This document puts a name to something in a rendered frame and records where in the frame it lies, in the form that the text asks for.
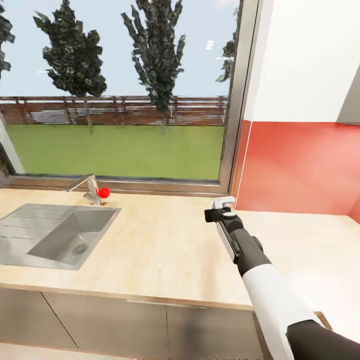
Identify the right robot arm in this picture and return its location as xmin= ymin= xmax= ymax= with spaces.
xmin=204 ymin=196 xmax=360 ymax=360

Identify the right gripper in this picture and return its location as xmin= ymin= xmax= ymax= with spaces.
xmin=204 ymin=206 xmax=231 ymax=223

